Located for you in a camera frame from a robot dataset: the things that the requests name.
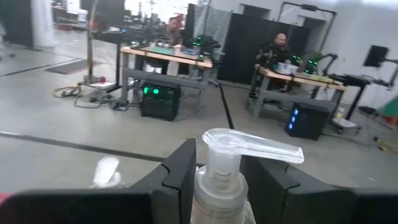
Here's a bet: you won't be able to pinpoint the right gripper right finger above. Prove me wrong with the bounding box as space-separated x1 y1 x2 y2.
241 155 358 224

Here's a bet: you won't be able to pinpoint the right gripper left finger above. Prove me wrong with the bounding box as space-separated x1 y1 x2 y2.
129 138 198 224

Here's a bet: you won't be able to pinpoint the yellow soap pump bottle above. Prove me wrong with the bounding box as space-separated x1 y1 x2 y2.
90 155 124 190
189 127 305 224

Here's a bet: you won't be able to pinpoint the black monitor on arm stand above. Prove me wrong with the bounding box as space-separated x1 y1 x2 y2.
362 44 398 91

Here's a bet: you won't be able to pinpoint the computer tower blue lights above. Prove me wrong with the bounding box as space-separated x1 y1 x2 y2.
285 101 335 141

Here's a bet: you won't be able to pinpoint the computer tower green lights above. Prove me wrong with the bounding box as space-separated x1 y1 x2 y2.
140 81 182 122

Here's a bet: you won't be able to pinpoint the green board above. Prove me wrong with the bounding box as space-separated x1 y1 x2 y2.
377 95 398 118

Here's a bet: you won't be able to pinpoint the person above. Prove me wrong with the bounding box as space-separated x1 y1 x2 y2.
161 14 187 47
256 32 307 71

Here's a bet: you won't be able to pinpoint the black partition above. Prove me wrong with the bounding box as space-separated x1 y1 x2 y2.
217 12 310 85

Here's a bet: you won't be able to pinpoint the black floor mat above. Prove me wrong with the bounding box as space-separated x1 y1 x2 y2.
45 58 103 75

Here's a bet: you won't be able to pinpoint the black cable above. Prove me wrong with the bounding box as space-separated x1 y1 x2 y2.
216 81 236 130

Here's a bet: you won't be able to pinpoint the wooden workbench gray frame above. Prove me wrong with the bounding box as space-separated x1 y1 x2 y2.
253 63 348 119
120 45 218 105

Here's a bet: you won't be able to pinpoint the coiled floor cables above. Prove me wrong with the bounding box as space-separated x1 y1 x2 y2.
52 84 83 99

